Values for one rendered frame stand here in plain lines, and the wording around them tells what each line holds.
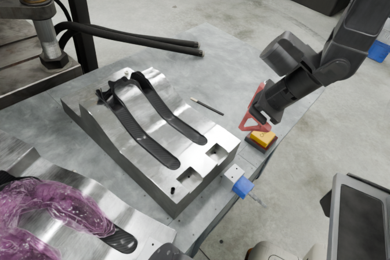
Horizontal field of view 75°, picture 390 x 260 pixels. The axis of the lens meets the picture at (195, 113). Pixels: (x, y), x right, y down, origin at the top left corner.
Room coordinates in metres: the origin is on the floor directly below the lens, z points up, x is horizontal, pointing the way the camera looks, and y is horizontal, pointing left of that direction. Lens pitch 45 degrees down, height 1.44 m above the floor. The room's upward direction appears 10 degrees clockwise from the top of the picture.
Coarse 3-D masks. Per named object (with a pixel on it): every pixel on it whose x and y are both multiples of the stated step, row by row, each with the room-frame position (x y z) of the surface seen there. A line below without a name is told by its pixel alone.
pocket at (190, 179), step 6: (192, 168) 0.36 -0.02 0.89; (180, 174) 0.33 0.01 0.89; (186, 174) 0.35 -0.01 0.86; (192, 174) 0.35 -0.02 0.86; (198, 174) 0.34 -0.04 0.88; (180, 180) 0.33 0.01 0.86; (186, 180) 0.33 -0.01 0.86; (192, 180) 0.33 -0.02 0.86; (198, 180) 0.34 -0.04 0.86; (186, 186) 0.32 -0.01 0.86; (192, 186) 0.32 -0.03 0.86
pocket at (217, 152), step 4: (216, 144) 0.45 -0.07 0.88; (212, 148) 0.44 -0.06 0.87; (216, 148) 0.45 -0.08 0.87; (220, 148) 0.44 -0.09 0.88; (224, 148) 0.43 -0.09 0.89; (208, 152) 0.42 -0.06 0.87; (212, 152) 0.43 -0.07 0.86; (216, 152) 0.44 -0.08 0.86; (220, 152) 0.44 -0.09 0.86; (224, 152) 0.43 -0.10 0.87; (228, 152) 0.42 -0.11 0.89; (208, 156) 0.42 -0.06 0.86; (212, 156) 0.42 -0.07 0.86; (216, 156) 0.42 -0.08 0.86; (220, 156) 0.42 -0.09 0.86; (224, 156) 0.42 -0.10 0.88; (216, 160) 0.41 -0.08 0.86; (220, 160) 0.40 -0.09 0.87
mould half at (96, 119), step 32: (64, 96) 0.55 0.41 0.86; (96, 96) 0.50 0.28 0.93; (128, 96) 0.52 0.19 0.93; (160, 96) 0.57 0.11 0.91; (96, 128) 0.42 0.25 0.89; (160, 128) 0.47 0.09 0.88; (128, 160) 0.35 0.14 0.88; (192, 160) 0.38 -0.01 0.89; (224, 160) 0.41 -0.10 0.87; (160, 192) 0.28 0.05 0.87; (192, 192) 0.30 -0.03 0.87
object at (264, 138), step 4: (252, 132) 0.56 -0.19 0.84; (256, 132) 0.56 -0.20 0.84; (260, 132) 0.56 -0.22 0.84; (264, 132) 0.57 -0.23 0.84; (268, 132) 0.57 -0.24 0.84; (272, 132) 0.57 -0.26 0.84; (252, 136) 0.55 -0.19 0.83; (256, 136) 0.54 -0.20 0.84; (260, 136) 0.55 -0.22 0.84; (264, 136) 0.55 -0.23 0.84; (268, 136) 0.55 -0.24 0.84; (272, 136) 0.56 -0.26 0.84; (256, 140) 0.54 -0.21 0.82; (260, 140) 0.53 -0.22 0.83; (264, 140) 0.53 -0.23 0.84; (268, 140) 0.54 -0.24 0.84; (264, 144) 0.52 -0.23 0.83
